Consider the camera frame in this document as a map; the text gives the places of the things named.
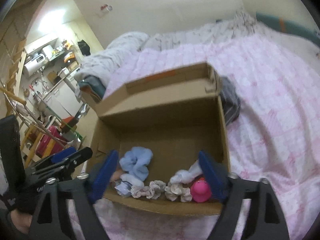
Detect pink rubber duck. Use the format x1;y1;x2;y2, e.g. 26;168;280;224
190;177;212;203

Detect light blue fuzzy socks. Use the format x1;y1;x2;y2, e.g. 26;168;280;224
119;146;153;181

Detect white cloth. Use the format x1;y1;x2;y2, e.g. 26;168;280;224
170;160;203;184

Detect tan silicone tube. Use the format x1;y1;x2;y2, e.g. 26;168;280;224
110;170;125;182

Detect yellow wooden rack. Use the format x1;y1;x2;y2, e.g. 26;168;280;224
20;124;67;168

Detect pink bow-print quilt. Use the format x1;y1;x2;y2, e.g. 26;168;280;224
105;35;319;239

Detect white floral duvet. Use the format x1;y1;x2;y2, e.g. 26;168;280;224
75;10;258;87

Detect brown cardboard box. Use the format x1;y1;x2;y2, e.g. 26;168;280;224
86;61;231;217

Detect dark grey garment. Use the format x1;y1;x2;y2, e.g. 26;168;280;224
220;76;241;126

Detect teal bed bumper cushion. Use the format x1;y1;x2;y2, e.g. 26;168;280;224
255;12;319;47

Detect white wall water heater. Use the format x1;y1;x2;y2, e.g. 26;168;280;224
23;54;48;77

